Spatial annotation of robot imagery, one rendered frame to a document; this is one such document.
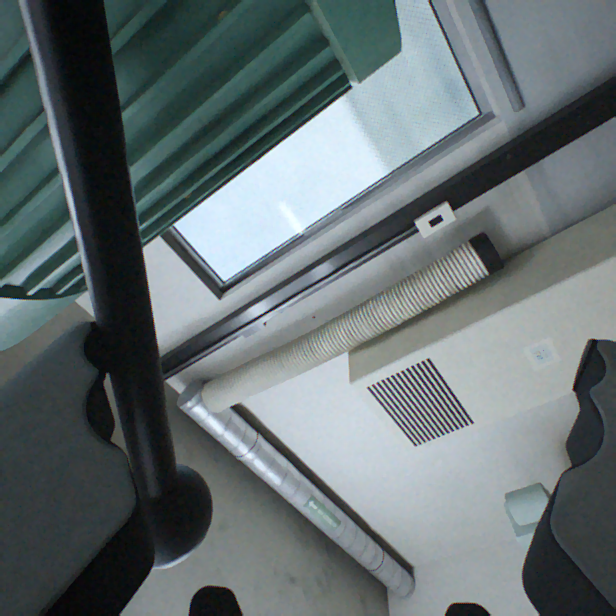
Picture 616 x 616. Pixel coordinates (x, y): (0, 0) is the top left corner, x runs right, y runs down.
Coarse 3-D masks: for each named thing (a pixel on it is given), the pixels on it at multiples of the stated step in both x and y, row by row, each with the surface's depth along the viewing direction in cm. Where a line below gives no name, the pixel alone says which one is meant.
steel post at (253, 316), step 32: (608, 96) 128; (544, 128) 134; (576, 128) 133; (480, 160) 144; (512, 160) 139; (448, 192) 146; (480, 192) 145; (384, 224) 154; (416, 224) 150; (352, 256) 160; (288, 288) 169; (320, 288) 169; (224, 320) 183; (256, 320) 176; (192, 352) 189
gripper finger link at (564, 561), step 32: (608, 352) 10; (576, 384) 11; (608, 384) 9; (608, 416) 8; (576, 448) 9; (608, 448) 7; (576, 480) 7; (608, 480) 7; (544, 512) 7; (576, 512) 6; (608, 512) 6; (544, 544) 6; (576, 544) 6; (608, 544) 6; (544, 576) 6; (576, 576) 6; (608, 576) 5; (544, 608) 6; (576, 608) 6; (608, 608) 5
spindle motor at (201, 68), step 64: (0, 0) 12; (128, 0) 12; (192, 0) 13; (256, 0) 13; (320, 0) 13; (384, 0) 14; (0, 64) 13; (128, 64) 14; (192, 64) 14; (256, 64) 14; (320, 64) 16; (384, 64) 19; (0, 128) 15; (128, 128) 15; (192, 128) 16; (256, 128) 18; (0, 192) 16; (64, 192) 17; (192, 192) 21; (0, 256) 19; (64, 256) 20; (0, 320) 22
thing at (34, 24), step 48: (48, 0) 7; (96, 0) 7; (48, 48) 7; (96, 48) 8; (48, 96) 8; (96, 96) 8; (96, 144) 8; (96, 192) 9; (96, 240) 9; (96, 288) 10; (144, 288) 10; (144, 336) 11; (144, 384) 11; (144, 432) 12; (144, 480) 13; (192, 480) 15; (192, 528) 14
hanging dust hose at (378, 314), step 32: (448, 256) 154; (480, 256) 147; (416, 288) 156; (448, 288) 154; (352, 320) 167; (384, 320) 162; (288, 352) 179; (320, 352) 173; (224, 384) 190; (256, 384) 185
